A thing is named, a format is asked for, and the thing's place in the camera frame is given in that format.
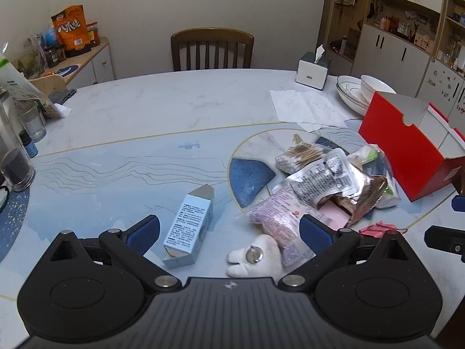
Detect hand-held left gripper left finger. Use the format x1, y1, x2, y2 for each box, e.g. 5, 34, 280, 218
49, 215, 182, 293

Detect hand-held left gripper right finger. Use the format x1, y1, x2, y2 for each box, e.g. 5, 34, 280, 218
278, 214, 414, 292

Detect pink printed plastic packet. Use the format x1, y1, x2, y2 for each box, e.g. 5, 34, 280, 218
248, 185, 317, 267

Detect light blue carton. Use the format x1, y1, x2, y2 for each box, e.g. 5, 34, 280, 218
162, 184, 214, 270

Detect white plush toy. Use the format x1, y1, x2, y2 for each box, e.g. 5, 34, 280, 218
226, 234, 283, 277

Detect silver printed snack packet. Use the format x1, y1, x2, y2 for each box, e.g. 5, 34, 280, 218
287, 149, 361, 209

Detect red binder clip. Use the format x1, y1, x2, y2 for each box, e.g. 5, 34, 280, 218
358, 220, 408, 236

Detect red cardboard box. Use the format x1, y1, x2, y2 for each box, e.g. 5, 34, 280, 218
358, 92, 465, 203

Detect white and green plastic bag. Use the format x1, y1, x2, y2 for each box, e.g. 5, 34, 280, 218
349, 144, 401, 210

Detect pink paper card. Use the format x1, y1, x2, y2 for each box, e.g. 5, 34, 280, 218
319, 201, 352, 230

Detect brown foil packet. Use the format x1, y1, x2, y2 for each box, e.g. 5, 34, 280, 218
336, 175, 390, 227

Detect bag of cotton swabs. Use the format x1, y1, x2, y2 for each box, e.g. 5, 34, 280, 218
275, 143, 325, 174

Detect white fridge with magnets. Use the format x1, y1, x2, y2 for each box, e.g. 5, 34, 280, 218
416, 56, 465, 128

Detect white paper towel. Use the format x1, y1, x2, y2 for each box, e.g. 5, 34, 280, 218
270, 89, 359, 133

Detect white rimmed plate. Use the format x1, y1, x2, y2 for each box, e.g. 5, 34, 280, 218
338, 88, 371, 117
336, 75, 368, 104

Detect small blue bottle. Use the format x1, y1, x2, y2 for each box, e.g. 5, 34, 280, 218
19, 130, 39, 158

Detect white rimmed bowl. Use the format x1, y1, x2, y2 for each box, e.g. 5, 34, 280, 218
360, 75, 397, 105

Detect tall glass jar dark contents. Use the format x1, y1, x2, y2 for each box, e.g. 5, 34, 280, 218
0, 91, 36, 192

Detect small clear glass jar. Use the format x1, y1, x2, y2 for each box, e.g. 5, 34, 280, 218
19, 102, 47, 143

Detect green and white tissue box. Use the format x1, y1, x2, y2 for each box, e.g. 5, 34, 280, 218
296, 45, 332, 91

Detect dark cloth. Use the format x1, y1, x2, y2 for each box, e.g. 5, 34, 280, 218
48, 88, 78, 105

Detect white side cabinet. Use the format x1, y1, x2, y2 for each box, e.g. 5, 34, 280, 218
27, 36, 115, 90

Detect red sauce jar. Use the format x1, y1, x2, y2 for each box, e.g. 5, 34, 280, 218
86, 22, 101, 48

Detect wooden slat-back chair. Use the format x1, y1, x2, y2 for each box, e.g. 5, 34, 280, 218
171, 28, 255, 72

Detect orange snack bag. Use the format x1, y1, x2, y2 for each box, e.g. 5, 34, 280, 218
51, 5, 92, 58

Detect white wall cupboard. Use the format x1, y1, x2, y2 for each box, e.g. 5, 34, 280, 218
358, 0, 451, 97

